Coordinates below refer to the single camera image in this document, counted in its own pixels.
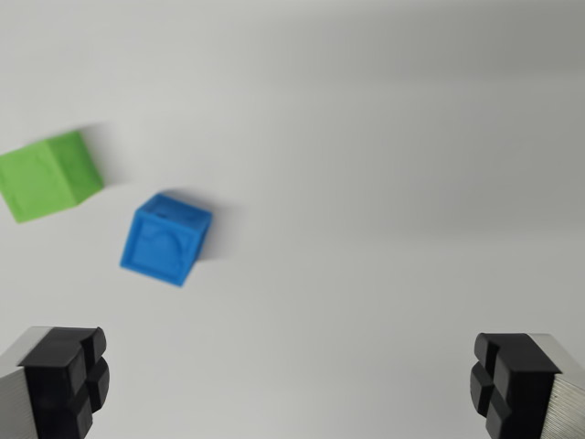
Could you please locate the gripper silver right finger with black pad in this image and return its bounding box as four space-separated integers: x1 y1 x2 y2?
469 332 585 439

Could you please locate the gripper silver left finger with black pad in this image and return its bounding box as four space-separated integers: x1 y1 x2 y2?
0 326 112 439

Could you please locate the blue cube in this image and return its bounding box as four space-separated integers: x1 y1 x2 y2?
119 192 214 288

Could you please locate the green cube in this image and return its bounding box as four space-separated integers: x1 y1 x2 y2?
0 129 104 225

